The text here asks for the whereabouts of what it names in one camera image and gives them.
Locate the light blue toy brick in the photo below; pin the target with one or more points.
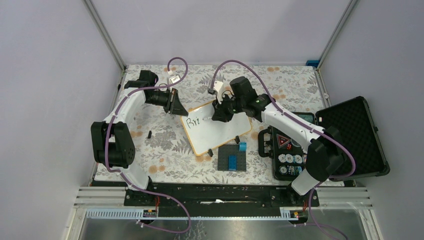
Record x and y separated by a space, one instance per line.
242 146

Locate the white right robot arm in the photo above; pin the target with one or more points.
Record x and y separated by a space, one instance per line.
298 132

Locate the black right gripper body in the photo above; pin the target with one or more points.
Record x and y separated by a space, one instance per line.
227 108

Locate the yellow framed whiteboard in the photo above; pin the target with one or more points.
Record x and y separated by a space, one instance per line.
208 134

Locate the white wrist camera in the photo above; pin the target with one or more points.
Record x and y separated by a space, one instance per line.
173 79
215 87

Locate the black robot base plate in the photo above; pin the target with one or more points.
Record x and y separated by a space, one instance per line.
216 200

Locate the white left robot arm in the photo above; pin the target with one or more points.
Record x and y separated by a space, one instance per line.
112 143

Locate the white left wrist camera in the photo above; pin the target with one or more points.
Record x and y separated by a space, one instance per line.
173 79

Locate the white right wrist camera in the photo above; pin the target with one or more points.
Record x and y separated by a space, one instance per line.
215 87

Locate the black poker chip case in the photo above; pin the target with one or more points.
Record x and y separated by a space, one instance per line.
353 149

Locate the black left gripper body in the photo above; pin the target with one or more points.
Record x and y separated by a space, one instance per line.
172 98

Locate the black whiteboard clip foot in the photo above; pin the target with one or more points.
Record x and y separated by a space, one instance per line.
237 139
210 152

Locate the blue corner bracket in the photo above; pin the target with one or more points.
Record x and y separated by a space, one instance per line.
312 63

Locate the dark grey brick baseplate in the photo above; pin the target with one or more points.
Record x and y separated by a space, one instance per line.
231 149

